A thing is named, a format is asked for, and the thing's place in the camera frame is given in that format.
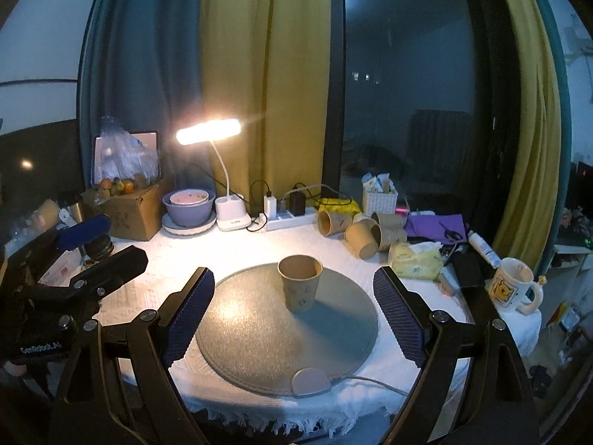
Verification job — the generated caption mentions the steel thermos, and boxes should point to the steel thermos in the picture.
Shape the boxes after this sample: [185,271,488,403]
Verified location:
[57,190,85,224]

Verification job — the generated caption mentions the black window frame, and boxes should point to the black window frame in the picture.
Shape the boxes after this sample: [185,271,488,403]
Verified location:
[323,0,346,192]

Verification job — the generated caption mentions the white tube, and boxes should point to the white tube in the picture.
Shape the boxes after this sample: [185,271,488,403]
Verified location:
[466,230,501,269]

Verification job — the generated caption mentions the purple cloth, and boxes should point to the purple cloth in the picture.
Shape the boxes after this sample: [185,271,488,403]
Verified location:
[405,214,469,244]

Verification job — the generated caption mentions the brown paper cup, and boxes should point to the brown paper cup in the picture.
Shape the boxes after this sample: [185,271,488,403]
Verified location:
[344,218,382,261]
[372,212,409,251]
[277,254,324,313]
[317,209,355,237]

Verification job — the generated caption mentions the purple bowl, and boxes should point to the purple bowl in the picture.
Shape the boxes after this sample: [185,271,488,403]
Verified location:
[162,188,217,227]

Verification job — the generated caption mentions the white controller cable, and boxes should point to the white controller cable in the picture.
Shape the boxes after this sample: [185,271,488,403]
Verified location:
[328,377,411,395]

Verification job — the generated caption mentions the clear plastic bag of fruit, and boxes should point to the clear plastic bag of fruit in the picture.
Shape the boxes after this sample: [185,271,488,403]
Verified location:
[92,116,161,196]

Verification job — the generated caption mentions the white power strip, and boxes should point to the white power strip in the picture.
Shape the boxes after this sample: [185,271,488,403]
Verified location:
[250,211,321,233]

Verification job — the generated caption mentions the pink mat controller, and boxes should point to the pink mat controller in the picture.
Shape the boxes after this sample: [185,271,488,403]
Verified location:
[290,367,331,398]

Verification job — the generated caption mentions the small pink bowl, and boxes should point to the small pink bowl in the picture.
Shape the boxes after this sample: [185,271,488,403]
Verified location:
[169,188,209,207]

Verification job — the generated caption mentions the black camera lens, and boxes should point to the black camera lens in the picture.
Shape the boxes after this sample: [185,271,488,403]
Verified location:
[85,236,115,261]

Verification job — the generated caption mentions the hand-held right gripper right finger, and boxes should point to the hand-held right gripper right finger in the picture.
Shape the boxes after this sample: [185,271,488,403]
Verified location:
[372,266,544,445]

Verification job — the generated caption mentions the black charger cable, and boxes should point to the black charger cable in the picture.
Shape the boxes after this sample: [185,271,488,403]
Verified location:
[247,179,275,233]

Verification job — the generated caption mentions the yellow tissue pack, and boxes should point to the yellow tissue pack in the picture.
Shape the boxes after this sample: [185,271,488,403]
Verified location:
[388,241,444,281]

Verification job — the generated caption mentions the white desk lamp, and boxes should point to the white desk lamp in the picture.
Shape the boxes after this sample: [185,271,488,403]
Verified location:
[175,119,251,232]

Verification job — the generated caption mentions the yellow curtain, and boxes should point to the yellow curtain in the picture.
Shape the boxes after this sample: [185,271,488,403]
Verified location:
[488,0,564,270]
[199,0,333,205]

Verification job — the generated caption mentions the yellow packet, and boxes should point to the yellow packet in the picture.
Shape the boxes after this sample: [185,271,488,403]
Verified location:
[316,197,362,214]

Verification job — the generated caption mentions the white bear print mug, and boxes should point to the white bear print mug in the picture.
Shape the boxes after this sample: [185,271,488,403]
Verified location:
[485,257,544,315]

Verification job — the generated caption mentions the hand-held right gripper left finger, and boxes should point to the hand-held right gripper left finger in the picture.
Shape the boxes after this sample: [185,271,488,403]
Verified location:
[49,266,216,445]

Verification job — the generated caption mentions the sachets in basket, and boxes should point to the sachets in basket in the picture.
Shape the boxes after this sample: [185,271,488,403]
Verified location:
[362,172,398,194]

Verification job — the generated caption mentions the black phone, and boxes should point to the black phone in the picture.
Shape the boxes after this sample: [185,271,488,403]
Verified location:
[451,251,492,289]

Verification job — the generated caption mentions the cardboard box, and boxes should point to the cardboard box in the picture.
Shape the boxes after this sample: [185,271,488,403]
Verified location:
[82,180,173,242]

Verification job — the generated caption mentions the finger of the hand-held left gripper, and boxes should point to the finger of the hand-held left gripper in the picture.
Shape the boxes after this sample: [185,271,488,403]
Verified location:
[69,245,149,300]
[52,213,113,252]

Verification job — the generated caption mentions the white woven basket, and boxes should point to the white woven basket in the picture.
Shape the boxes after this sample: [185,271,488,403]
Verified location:
[362,188,400,218]

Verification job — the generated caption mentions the black scissors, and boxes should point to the black scissors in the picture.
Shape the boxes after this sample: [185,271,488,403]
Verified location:
[434,224,464,243]

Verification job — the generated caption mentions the round grey heating mat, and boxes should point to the round grey heating mat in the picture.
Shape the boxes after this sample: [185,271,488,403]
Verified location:
[195,262,379,398]

